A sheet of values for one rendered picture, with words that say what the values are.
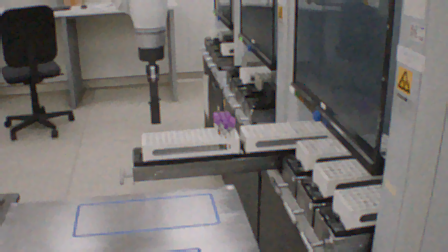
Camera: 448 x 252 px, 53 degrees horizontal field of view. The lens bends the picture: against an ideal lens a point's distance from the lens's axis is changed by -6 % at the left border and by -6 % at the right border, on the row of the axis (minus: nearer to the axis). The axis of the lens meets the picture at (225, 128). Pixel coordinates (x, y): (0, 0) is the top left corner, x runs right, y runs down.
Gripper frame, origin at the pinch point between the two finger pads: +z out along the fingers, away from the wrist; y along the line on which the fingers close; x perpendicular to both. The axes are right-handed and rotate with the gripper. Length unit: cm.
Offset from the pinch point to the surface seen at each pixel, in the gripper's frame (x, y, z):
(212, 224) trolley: -10.8, -42.7, 13.0
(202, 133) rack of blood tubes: -14.3, 1.9, 8.8
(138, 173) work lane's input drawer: 6.5, -6.7, 16.5
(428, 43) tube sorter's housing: -47, -64, -33
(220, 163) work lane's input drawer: -18.5, -6.7, 15.4
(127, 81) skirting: 23, 350, 91
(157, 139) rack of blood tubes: -0.1, -0.6, 8.5
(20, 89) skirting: 137, 350, 90
